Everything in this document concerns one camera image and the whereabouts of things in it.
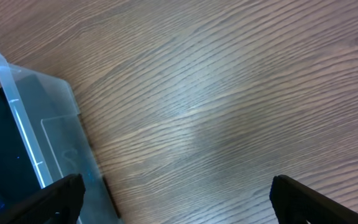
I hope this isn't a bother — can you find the clear plastic storage bin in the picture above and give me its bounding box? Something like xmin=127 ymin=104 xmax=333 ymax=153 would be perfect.
xmin=0 ymin=54 xmax=122 ymax=223

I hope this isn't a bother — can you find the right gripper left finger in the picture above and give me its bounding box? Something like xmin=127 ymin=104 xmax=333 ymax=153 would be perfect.
xmin=0 ymin=174 xmax=86 ymax=224

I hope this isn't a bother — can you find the black cloth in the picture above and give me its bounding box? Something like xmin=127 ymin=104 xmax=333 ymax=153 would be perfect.
xmin=0 ymin=74 xmax=58 ymax=212

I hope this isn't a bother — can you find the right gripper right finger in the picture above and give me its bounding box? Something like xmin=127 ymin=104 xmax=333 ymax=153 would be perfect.
xmin=269 ymin=175 xmax=358 ymax=224

